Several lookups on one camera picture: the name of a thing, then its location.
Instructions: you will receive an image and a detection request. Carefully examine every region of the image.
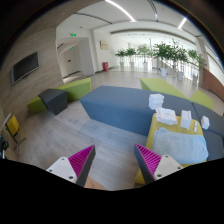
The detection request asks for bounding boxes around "yellow chair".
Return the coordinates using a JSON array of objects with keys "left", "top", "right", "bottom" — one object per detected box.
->
[{"left": 6, "top": 116, "right": 26, "bottom": 150}]

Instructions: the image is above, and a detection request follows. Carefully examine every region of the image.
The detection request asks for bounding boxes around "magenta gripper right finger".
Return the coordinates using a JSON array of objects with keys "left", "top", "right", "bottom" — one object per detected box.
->
[{"left": 134, "top": 144, "right": 182, "bottom": 184}]

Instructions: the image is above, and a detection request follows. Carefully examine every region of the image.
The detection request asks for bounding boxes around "green bench left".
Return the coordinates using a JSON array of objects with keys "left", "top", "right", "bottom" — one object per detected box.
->
[{"left": 27, "top": 78, "right": 91, "bottom": 113}]

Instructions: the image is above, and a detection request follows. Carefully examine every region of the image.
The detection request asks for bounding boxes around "framed wall poster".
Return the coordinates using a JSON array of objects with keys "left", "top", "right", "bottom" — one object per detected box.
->
[{"left": 100, "top": 40, "right": 108, "bottom": 50}]

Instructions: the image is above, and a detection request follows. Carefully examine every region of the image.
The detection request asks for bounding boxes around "small white bottle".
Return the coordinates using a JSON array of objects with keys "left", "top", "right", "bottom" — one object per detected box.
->
[{"left": 194, "top": 121, "right": 198, "bottom": 133}]

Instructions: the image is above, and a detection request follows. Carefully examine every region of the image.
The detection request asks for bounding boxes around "wall-mounted black television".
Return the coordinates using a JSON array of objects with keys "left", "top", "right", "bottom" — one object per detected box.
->
[{"left": 11, "top": 52, "right": 40, "bottom": 84}]

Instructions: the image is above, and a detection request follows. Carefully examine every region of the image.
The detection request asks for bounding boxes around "dark grey ottoman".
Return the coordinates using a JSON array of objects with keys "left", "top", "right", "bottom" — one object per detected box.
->
[{"left": 39, "top": 89, "right": 67, "bottom": 115}]

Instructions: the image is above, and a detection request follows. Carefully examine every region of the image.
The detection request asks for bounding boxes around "stack of white towels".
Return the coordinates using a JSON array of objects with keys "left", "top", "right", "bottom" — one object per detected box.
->
[{"left": 149, "top": 94, "right": 164, "bottom": 110}]

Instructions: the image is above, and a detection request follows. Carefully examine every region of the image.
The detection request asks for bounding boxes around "large blue-grey bench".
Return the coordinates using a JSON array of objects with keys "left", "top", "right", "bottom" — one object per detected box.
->
[{"left": 79, "top": 85, "right": 200, "bottom": 137}]

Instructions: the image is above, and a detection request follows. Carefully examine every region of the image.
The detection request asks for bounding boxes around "light blue towel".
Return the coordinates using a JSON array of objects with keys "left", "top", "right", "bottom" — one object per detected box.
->
[{"left": 152, "top": 127, "right": 209, "bottom": 164}]

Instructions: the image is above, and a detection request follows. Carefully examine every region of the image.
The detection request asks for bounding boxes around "small white box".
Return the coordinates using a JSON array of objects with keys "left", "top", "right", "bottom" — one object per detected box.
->
[{"left": 201, "top": 116, "right": 210, "bottom": 130}]

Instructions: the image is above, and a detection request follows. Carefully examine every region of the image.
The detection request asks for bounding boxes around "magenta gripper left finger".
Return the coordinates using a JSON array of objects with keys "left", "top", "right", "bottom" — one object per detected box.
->
[{"left": 47, "top": 145, "right": 96, "bottom": 187}]

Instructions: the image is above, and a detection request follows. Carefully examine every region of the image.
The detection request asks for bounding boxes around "crumpled white cloth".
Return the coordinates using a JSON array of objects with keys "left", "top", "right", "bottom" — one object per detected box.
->
[{"left": 156, "top": 108, "right": 177, "bottom": 125}]

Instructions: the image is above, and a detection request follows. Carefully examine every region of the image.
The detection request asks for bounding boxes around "red bin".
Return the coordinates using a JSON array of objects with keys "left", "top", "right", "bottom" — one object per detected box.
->
[{"left": 102, "top": 62, "right": 109, "bottom": 71}]

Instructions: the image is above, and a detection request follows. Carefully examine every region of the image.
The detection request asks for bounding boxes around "white folded paper card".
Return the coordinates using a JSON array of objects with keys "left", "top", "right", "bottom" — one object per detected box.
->
[{"left": 180, "top": 110, "right": 192, "bottom": 129}]

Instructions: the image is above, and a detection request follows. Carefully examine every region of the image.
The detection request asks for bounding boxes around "potted plant in white planter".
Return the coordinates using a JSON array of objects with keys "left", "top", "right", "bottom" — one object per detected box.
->
[{"left": 153, "top": 42, "right": 172, "bottom": 77}]

